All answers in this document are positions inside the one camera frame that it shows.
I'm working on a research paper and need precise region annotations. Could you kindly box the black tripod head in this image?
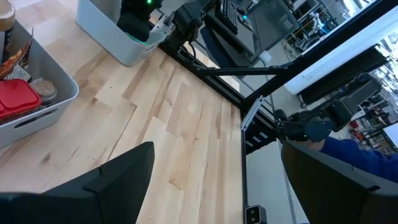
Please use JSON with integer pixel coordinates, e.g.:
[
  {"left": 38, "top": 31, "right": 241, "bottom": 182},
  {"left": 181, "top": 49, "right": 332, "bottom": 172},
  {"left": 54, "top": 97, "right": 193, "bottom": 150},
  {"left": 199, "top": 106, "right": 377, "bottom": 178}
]
[{"left": 274, "top": 108, "right": 337, "bottom": 143}]

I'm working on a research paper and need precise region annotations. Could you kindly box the small black table camera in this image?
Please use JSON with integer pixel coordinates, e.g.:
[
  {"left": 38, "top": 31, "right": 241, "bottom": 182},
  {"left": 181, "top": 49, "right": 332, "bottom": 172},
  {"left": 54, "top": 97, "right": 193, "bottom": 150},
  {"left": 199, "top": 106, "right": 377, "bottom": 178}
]
[{"left": 244, "top": 204, "right": 267, "bottom": 224}]

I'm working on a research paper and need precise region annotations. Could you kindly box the pink cube box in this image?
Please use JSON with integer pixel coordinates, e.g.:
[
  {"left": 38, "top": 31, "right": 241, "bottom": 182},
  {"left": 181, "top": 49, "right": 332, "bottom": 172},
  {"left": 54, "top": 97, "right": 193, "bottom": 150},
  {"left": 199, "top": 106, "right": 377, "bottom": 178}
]
[{"left": 0, "top": 78, "right": 42, "bottom": 121}]

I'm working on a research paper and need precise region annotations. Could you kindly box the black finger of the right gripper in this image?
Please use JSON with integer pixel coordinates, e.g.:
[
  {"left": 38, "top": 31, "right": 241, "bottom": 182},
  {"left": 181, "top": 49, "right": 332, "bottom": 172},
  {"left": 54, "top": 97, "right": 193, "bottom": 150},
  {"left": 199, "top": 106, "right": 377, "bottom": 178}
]
[{"left": 116, "top": 11, "right": 151, "bottom": 43}]

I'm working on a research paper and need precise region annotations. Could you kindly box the brown spice pouch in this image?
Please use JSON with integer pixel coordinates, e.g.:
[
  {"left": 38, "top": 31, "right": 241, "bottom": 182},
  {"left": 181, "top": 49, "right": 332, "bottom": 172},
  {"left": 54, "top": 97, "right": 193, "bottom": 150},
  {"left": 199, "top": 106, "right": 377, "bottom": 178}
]
[{"left": 0, "top": 27, "right": 34, "bottom": 82}]

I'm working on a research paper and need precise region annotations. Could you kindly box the white bracket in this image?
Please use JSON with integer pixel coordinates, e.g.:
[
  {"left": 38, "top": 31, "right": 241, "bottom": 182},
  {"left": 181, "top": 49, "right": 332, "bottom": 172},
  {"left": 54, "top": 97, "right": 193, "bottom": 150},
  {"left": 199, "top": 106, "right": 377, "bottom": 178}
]
[{"left": 241, "top": 95, "right": 265, "bottom": 131}]

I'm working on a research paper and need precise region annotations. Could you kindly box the small orange label spice jar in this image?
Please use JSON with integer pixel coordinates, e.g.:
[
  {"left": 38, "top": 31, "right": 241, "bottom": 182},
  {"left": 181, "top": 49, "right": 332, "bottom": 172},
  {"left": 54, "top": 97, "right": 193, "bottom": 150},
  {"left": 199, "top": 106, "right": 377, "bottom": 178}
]
[{"left": 30, "top": 77, "right": 58, "bottom": 104}]

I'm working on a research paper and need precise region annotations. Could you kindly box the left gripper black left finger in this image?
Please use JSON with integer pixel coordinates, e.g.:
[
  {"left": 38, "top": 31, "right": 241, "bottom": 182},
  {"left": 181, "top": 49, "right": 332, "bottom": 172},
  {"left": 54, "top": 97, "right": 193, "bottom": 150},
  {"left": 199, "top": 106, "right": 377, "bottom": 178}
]
[{"left": 0, "top": 141, "right": 155, "bottom": 224}]

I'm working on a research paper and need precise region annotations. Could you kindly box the person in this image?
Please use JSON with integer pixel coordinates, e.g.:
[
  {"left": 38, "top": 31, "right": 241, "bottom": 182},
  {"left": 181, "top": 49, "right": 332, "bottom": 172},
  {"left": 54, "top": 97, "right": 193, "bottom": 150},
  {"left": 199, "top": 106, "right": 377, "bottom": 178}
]
[{"left": 298, "top": 136, "right": 398, "bottom": 184}]

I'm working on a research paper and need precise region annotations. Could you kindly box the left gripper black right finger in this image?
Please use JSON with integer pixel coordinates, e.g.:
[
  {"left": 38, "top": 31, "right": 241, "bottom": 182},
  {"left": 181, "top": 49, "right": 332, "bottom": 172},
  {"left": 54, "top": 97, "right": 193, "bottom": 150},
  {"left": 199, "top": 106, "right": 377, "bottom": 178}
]
[{"left": 280, "top": 139, "right": 398, "bottom": 224}]

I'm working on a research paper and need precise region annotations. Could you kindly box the white plastic bin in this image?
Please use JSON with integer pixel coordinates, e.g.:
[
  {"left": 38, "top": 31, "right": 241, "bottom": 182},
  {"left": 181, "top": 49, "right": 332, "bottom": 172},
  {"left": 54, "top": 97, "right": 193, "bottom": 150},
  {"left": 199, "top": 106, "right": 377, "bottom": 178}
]
[
  {"left": 75, "top": 0, "right": 167, "bottom": 67},
  {"left": 0, "top": 18, "right": 80, "bottom": 149}
]

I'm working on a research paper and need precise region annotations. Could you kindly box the tan peanut butter jar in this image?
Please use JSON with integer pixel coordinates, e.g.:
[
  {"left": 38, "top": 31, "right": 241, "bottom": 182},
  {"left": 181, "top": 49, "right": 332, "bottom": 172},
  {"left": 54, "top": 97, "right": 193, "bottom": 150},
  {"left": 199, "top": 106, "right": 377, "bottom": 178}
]
[{"left": 0, "top": 0, "right": 16, "bottom": 65}]

